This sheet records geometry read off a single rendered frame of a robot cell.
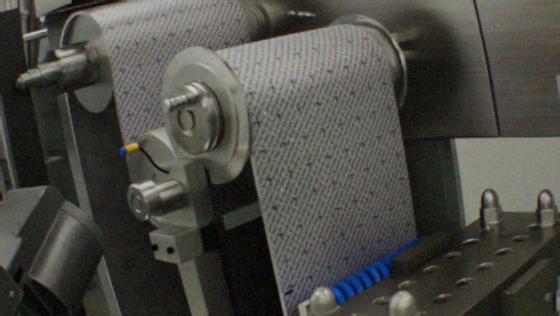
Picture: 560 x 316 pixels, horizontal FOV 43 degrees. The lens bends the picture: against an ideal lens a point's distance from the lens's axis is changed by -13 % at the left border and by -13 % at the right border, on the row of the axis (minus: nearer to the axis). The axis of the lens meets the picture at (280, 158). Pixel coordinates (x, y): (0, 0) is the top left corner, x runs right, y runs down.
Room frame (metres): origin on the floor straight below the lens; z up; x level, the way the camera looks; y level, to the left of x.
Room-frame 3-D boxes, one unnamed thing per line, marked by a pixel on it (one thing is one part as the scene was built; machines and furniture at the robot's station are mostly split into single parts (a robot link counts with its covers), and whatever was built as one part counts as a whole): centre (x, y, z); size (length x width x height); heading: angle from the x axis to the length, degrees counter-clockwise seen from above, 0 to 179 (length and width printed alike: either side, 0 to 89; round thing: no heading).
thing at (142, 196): (0.81, 0.15, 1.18); 0.04 x 0.02 x 0.04; 42
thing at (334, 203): (0.87, -0.06, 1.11); 0.23 x 0.01 x 0.18; 132
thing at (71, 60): (1.00, 0.25, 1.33); 0.06 x 0.06 x 0.06; 42
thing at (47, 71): (0.96, 0.30, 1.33); 0.06 x 0.03 x 0.03; 132
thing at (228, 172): (0.83, 0.07, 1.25); 0.15 x 0.01 x 0.15; 42
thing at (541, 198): (0.88, -0.32, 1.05); 0.04 x 0.04 x 0.04
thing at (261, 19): (1.21, 0.02, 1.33); 0.07 x 0.07 x 0.07; 42
